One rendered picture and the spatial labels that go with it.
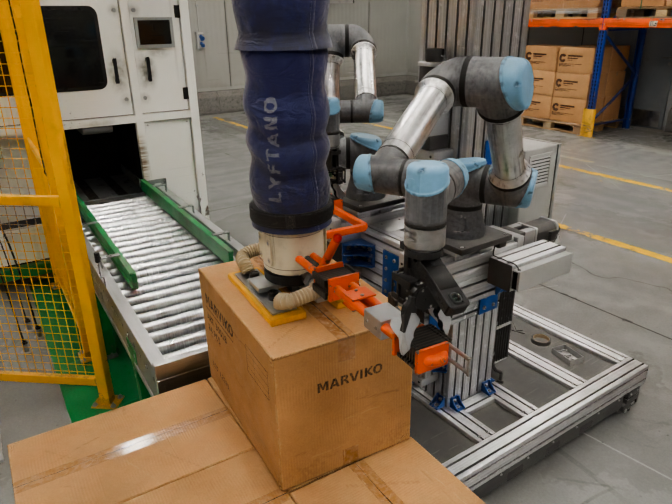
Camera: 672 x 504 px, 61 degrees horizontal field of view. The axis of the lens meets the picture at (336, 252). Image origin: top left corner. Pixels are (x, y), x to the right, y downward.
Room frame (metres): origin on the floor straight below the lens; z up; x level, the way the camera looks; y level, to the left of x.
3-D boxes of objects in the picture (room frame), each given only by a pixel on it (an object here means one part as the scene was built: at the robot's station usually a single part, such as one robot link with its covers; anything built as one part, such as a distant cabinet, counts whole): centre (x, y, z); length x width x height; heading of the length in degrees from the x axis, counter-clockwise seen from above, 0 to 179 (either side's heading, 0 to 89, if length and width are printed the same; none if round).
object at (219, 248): (3.24, 0.89, 0.60); 1.60 x 0.10 x 0.09; 32
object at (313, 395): (1.49, 0.11, 0.74); 0.60 x 0.40 x 0.40; 28
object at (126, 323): (2.63, 1.21, 0.50); 2.31 x 0.05 x 0.19; 32
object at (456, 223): (1.70, -0.39, 1.09); 0.15 x 0.15 x 0.10
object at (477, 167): (1.69, -0.40, 1.20); 0.13 x 0.12 x 0.14; 62
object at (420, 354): (0.96, -0.16, 1.07); 0.08 x 0.07 x 0.05; 28
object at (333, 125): (1.86, 0.02, 1.38); 0.09 x 0.08 x 0.11; 0
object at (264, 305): (1.44, 0.20, 0.97); 0.34 x 0.10 x 0.05; 28
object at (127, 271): (2.96, 1.34, 0.60); 1.60 x 0.10 x 0.09; 32
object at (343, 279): (1.27, 0.00, 1.07); 0.10 x 0.08 x 0.06; 118
